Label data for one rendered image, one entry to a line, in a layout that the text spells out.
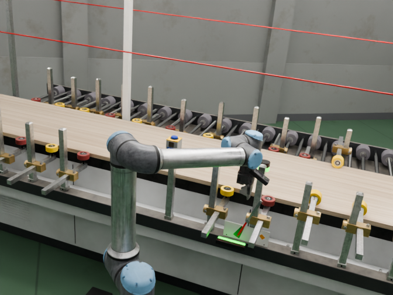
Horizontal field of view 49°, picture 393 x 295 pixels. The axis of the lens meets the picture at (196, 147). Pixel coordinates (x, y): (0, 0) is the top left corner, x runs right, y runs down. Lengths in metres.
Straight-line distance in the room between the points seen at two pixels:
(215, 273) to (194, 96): 3.59
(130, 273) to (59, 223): 1.54
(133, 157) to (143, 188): 1.20
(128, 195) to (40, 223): 1.75
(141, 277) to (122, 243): 0.18
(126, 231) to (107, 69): 4.06
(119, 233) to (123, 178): 0.28
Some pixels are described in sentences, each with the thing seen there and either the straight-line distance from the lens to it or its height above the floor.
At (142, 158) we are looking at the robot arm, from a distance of 1.68.
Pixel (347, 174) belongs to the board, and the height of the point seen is 0.90.
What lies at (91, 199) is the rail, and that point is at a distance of 2.83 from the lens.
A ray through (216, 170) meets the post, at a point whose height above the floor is 1.10.
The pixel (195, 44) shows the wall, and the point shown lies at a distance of 5.99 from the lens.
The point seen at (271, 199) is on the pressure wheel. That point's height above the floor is 0.90.
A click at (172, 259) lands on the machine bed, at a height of 0.25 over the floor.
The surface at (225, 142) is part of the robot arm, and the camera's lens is 2.07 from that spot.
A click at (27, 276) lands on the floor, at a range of 3.39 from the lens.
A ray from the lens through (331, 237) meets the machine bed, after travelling 2.67.
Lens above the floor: 2.12
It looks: 23 degrees down
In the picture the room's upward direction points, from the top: 5 degrees clockwise
